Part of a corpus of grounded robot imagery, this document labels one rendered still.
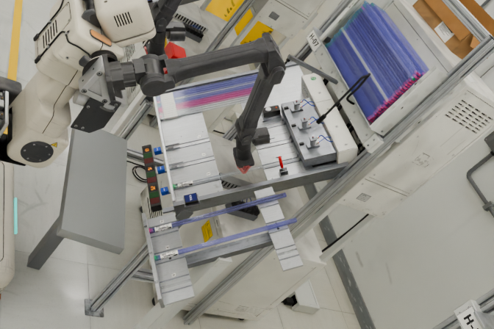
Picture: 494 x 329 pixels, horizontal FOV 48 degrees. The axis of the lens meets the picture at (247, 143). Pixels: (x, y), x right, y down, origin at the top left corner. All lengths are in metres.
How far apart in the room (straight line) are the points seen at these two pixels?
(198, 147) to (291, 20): 1.42
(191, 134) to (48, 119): 0.74
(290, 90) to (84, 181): 1.01
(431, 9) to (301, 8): 1.04
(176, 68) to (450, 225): 2.40
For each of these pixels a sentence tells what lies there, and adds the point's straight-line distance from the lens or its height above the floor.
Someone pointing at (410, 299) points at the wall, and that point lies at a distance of 3.72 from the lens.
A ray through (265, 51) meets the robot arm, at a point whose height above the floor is 1.49.
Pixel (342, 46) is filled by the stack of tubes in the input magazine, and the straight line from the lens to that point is 2.42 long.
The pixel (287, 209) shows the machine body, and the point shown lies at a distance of 2.87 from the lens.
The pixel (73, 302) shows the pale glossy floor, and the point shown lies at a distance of 2.63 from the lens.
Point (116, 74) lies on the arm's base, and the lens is 1.61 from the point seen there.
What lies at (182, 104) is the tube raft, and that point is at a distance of 2.54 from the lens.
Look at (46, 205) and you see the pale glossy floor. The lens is 2.88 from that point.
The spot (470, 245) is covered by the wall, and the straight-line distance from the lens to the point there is 3.55.
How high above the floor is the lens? 2.03
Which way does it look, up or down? 28 degrees down
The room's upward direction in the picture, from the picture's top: 43 degrees clockwise
